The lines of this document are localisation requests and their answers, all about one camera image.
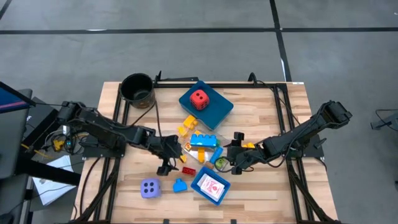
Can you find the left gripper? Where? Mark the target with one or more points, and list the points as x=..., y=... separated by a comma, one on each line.
x=163, y=146

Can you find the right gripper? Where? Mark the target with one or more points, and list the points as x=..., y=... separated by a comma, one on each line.
x=244, y=155

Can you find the light green building block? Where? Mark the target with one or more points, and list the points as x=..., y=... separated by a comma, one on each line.
x=221, y=161

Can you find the narrow blue building block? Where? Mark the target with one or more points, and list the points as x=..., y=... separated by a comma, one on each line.
x=216, y=154

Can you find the red building brick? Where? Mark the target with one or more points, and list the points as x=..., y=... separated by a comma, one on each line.
x=188, y=171

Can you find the blue hollow building block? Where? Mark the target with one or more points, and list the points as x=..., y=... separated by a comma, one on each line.
x=179, y=186

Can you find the tan studded building block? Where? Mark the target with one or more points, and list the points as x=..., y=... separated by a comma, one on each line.
x=210, y=165

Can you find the purple foam die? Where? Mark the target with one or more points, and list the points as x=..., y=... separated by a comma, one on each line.
x=150, y=188

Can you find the large blue four-stud block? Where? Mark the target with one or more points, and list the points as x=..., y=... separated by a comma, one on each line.
x=203, y=141

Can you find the red foam die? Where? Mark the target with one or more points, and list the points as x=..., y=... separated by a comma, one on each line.
x=199, y=99

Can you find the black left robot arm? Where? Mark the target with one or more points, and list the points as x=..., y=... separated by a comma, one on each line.
x=102, y=130

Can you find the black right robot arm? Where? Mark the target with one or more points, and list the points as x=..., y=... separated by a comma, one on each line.
x=298, y=133

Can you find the clear plastic tray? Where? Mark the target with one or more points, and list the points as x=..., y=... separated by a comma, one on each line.
x=193, y=153

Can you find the blue slotted plastic basket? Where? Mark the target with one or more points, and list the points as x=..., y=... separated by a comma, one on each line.
x=224, y=184

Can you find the red playing card deck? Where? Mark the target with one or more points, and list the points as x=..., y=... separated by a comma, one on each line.
x=202, y=179
x=213, y=189

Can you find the teal plastic tray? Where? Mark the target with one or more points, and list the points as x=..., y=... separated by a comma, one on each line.
x=217, y=109

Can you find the black pumpkin face bucket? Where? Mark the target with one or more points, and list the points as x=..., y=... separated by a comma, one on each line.
x=136, y=90

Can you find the white paper sheets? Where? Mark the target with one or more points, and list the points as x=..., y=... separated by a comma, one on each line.
x=53, y=183

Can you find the black side cart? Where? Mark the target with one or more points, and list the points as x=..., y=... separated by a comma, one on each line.
x=12, y=140

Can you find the blue screen monitor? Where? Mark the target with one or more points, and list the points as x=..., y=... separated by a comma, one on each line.
x=9, y=101

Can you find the black aluminium table frame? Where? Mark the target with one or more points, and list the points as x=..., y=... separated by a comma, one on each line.
x=248, y=85

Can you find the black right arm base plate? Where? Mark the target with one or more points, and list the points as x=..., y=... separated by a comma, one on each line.
x=311, y=152

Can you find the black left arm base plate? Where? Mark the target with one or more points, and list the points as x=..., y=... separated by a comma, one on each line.
x=93, y=152

